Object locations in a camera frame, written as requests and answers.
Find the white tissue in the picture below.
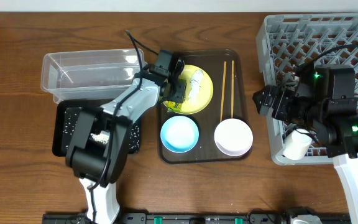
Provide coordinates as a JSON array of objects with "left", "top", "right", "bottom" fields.
[{"left": 188, "top": 70, "right": 204, "bottom": 102}]

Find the green snack wrapper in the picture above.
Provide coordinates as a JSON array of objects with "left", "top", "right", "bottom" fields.
[{"left": 164, "top": 101, "right": 182, "bottom": 113}]

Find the white cup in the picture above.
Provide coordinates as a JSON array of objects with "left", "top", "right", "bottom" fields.
[{"left": 283, "top": 129, "right": 312, "bottom": 161}]

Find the white pink round bowl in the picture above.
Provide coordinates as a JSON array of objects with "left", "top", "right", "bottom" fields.
[{"left": 214, "top": 118, "right": 254, "bottom": 157}]

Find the wooden chopstick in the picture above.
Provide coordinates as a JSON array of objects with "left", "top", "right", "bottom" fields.
[
  {"left": 231, "top": 60, "right": 235, "bottom": 118},
  {"left": 219, "top": 61, "right": 227, "bottom": 122}
]

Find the light blue bowl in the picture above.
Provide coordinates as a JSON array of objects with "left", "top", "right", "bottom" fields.
[{"left": 160, "top": 116, "right": 200, "bottom": 154}]

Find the rice food waste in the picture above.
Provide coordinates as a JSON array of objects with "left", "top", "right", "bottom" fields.
[{"left": 61, "top": 107, "right": 141, "bottom": 153}]

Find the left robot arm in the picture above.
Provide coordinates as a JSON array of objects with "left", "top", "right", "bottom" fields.
[{"left": 65, "top": 50, "right": 186, "bottom": 223}]

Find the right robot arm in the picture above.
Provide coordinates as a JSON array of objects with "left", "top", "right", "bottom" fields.
[{"left": 252, "top": 63, "right": 358, "bottom": 223}]

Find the grey dishwasher rack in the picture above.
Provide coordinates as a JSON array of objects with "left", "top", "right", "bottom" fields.
[{"left": 255, "top": 12, "right": 358, "bottom": 166}]

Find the clear plastic waste bin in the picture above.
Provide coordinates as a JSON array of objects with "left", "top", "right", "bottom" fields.
[{"left": 40, "top": 49, "right": 147, "bottom": 103}]

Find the black plastic waste tray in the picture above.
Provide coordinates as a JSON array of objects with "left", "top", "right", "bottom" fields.
[{"left": 52, "top": 99, "right": 141, "bottom": 157}]

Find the dark brown serving tray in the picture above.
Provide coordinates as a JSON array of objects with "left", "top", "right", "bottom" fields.
[{"left": 158, "top": 49, "right": 250, "bottom": 164}]

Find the yellow round plate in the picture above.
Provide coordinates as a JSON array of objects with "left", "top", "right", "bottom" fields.
[{"left": 178, "top": 65, "right": 213, "bottom": 114}]

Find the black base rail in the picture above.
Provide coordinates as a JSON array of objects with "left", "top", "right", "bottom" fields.
[{"left": 41, "top": 207, "right": 352, "bottom": 224}]

